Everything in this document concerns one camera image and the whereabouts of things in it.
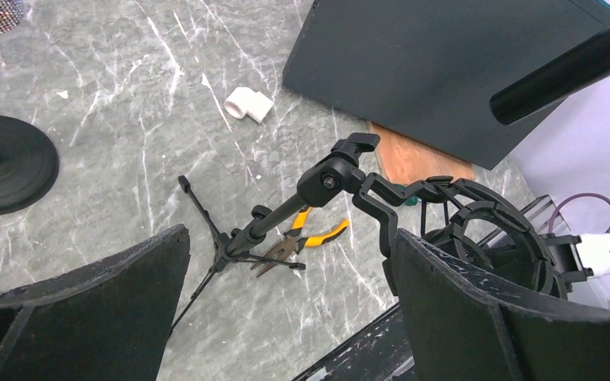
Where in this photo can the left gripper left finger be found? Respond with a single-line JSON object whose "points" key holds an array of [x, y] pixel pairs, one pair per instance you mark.
{"points": [[108, 320]]}

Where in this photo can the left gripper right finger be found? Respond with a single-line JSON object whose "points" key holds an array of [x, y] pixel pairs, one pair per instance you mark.
{"points": [[464, 323]]}

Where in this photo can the black tripod shock mount stand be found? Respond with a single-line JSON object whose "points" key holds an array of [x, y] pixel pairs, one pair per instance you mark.
{"points": [[480, 227]]}

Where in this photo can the black round-base clip stand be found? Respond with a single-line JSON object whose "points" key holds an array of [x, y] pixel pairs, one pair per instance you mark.
{"points": [[29, 164]]}

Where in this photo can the black microphone silver grille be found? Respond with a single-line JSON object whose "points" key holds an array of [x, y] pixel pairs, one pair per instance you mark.
{"points": [[580, 67]]}

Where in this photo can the white PVC elbow fitting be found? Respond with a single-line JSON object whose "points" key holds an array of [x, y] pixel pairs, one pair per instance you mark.
{"points": [[245, 102]]}

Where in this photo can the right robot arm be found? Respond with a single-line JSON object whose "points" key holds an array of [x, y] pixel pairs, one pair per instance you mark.
{"points": [[578, 258]]}

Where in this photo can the brown wooden block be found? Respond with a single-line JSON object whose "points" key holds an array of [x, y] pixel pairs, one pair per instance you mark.
{"points": [[403, 160]]}

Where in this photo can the yellow black pliers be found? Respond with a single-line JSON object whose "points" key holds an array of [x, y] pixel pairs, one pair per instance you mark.
{"points": [[294, 242]]}

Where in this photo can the dark teal-edged board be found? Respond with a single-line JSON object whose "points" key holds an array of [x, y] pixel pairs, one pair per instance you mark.
{"points": [[426, 69]]}

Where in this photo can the green handle screwdriver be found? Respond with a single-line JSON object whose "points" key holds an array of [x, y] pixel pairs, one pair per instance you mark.
{"points": [[412, 201]]}

